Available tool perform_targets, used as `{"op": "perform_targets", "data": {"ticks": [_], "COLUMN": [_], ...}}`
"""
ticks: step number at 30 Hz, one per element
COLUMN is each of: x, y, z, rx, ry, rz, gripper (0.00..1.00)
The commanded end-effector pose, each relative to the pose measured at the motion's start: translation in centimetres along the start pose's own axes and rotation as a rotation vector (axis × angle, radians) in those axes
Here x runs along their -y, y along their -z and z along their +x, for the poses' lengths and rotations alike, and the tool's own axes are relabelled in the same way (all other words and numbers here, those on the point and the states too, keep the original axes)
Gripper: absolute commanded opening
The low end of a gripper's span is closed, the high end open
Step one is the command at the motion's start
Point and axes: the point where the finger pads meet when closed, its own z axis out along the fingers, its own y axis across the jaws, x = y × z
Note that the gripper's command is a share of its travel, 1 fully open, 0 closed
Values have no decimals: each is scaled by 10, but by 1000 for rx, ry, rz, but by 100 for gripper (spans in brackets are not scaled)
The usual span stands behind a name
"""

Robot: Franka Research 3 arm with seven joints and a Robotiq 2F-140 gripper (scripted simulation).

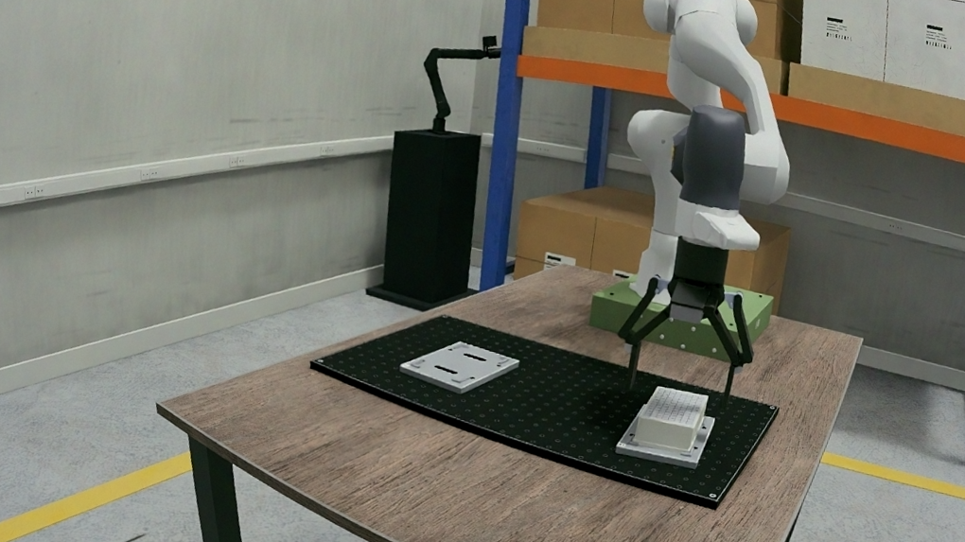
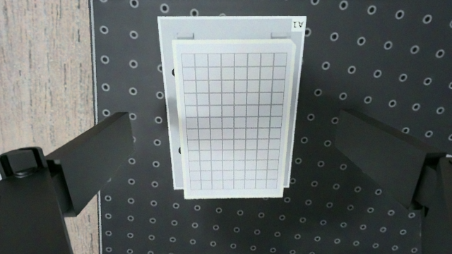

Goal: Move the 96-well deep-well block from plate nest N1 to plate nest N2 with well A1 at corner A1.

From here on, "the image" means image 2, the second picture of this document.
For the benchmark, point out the black perforated breadboard plate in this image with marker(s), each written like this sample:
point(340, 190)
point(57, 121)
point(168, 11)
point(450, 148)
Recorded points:
point(388, 59)

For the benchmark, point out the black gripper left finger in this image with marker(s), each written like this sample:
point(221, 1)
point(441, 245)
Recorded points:
point(31, 221)

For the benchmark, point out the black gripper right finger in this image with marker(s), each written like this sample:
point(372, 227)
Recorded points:
point(418, 175)

